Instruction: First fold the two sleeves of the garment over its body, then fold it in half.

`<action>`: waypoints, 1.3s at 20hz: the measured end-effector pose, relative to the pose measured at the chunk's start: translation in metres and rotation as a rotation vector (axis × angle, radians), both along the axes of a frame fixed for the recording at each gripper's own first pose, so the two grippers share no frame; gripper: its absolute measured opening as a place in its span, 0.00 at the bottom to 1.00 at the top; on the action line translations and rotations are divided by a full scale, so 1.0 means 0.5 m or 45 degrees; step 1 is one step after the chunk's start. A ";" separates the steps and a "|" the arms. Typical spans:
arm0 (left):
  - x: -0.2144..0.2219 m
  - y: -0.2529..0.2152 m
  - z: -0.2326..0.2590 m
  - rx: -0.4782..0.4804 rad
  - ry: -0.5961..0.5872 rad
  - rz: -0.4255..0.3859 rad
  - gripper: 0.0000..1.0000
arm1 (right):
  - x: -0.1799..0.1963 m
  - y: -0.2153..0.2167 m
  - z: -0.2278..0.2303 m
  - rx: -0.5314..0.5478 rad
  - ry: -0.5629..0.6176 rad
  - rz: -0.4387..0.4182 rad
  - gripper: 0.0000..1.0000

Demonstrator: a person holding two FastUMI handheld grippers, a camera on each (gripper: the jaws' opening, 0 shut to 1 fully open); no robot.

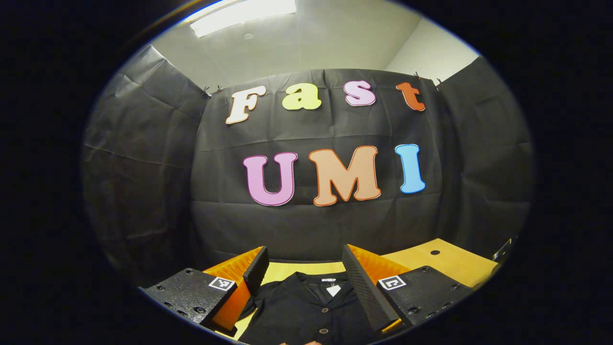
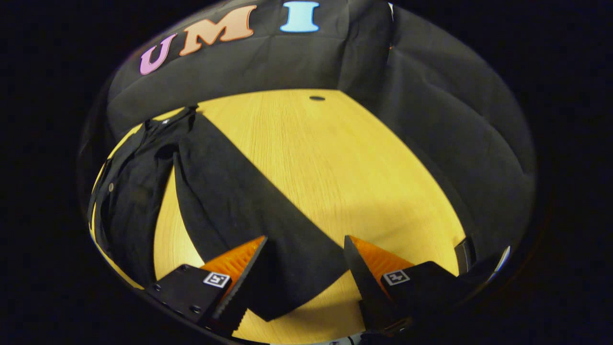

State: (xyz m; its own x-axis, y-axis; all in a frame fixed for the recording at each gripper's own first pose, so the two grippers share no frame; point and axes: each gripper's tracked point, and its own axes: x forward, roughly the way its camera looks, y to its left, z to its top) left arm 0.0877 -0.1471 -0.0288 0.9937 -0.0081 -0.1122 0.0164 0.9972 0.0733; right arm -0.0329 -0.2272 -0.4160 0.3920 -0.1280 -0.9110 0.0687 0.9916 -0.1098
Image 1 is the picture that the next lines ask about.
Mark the black button shirt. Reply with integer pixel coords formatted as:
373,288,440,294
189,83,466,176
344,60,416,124
237,272,384,345

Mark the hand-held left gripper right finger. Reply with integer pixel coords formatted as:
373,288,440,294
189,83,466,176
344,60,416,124
342,243,476,334

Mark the ceiling light panel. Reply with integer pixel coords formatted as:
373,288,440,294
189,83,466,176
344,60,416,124
189,0,297,38

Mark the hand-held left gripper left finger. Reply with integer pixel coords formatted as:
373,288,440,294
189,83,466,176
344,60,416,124
144,246,270,336

